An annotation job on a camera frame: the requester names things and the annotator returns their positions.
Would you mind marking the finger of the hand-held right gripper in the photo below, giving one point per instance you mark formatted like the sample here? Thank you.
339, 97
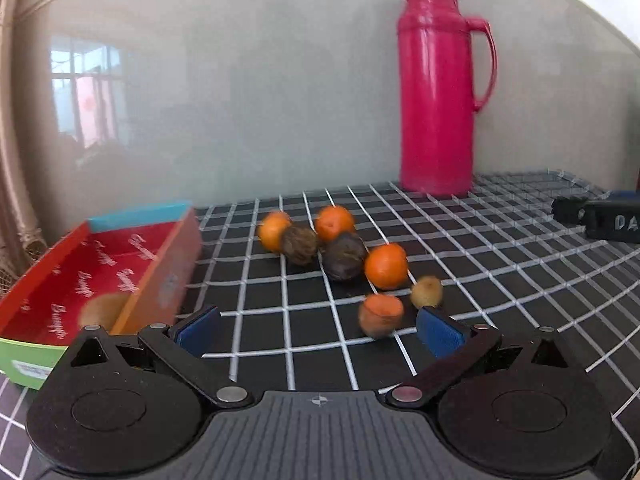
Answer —
569, 208

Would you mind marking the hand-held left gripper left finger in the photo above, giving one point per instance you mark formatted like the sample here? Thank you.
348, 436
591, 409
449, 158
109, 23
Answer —
197, 332

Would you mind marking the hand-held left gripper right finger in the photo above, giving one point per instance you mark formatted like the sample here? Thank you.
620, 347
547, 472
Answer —
440, 332

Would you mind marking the brown kiwi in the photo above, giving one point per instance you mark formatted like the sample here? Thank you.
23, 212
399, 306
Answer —
426, 291
102, 310

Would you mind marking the orange tangerine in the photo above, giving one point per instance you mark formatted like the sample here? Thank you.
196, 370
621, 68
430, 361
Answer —
386, 266
381, 314
271, 232
334, 222

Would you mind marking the red cardboard box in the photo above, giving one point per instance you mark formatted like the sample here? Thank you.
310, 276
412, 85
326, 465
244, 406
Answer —
100, 265

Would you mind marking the dark brown passion fruit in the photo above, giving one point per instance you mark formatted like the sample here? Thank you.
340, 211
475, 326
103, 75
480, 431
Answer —
300, 245
344, 257

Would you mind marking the pink thermos jug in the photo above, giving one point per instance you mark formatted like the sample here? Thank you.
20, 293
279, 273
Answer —
435, 100

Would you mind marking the beige lace curtain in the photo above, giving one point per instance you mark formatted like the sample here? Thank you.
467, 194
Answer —
15, 200

